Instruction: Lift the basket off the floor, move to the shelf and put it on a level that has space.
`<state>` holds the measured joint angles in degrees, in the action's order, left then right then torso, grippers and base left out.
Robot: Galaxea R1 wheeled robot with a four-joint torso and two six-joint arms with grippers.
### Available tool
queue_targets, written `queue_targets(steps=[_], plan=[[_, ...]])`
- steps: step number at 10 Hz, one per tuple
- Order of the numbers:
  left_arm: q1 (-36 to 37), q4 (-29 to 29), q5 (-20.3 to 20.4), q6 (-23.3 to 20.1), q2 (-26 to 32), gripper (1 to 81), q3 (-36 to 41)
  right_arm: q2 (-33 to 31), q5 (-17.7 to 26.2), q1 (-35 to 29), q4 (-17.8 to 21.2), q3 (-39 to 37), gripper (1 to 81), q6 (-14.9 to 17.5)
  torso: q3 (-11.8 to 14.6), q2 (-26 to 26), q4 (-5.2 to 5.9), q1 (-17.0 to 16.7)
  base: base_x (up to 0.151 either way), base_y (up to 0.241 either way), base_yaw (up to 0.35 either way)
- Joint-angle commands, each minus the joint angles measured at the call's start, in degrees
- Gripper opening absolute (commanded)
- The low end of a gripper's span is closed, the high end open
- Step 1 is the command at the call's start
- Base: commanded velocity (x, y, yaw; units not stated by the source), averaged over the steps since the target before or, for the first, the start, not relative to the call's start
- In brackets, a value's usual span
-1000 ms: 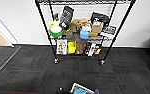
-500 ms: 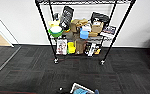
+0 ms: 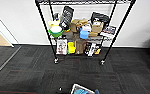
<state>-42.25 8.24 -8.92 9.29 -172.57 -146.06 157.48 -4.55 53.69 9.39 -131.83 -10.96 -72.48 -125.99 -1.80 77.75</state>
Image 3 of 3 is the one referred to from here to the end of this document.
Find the pale basket with dark spots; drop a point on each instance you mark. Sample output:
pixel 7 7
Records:
pixel 78 88

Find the light blue plush toy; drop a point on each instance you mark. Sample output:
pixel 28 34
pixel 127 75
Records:
pixel 79 91

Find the dark blue plush toy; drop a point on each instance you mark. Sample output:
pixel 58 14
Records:
pixel 97 91

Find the black and yellow packet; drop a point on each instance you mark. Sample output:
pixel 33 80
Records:
pixel 92 49

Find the brown cardboard carton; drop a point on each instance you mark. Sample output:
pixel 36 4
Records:
pixel 77 24

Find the dark printed packet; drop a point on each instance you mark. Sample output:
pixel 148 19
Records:
pixel 108 31

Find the black box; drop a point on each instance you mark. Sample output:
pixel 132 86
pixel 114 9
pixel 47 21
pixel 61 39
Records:
pixel 100 17

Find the white door frame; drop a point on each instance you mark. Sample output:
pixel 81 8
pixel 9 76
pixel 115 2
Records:
pixel 2 28

